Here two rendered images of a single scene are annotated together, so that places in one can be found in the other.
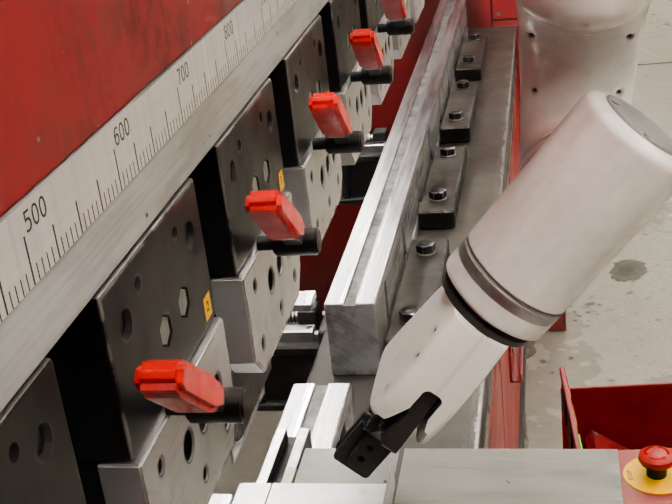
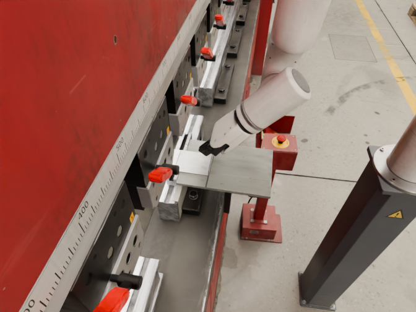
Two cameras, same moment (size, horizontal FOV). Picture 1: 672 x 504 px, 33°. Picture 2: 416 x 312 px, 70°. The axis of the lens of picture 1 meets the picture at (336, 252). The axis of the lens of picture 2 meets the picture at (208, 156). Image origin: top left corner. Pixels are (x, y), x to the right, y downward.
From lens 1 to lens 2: 0.18 m
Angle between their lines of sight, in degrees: 23
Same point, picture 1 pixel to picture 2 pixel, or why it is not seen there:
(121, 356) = (143, 164)
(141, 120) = (151, 89)
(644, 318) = not seen: hidden behind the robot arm
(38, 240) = (121, 150)
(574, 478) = (260, 158)
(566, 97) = (279, 61)
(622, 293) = not seen: hidden behind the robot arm
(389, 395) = (215, 143)
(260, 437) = not seen: hidden behind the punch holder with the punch
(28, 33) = (117, 88)
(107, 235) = (140, 132)
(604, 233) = (283, 111)
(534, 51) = (272, 47)
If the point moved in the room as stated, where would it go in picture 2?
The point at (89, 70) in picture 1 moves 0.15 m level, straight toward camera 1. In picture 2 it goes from (135, 85) to (145, 166)
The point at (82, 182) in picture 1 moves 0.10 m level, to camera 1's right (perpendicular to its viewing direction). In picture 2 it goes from (134, 122) to (205, 121)
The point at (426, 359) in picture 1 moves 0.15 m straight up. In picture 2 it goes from (226, 135) to (230, 82)
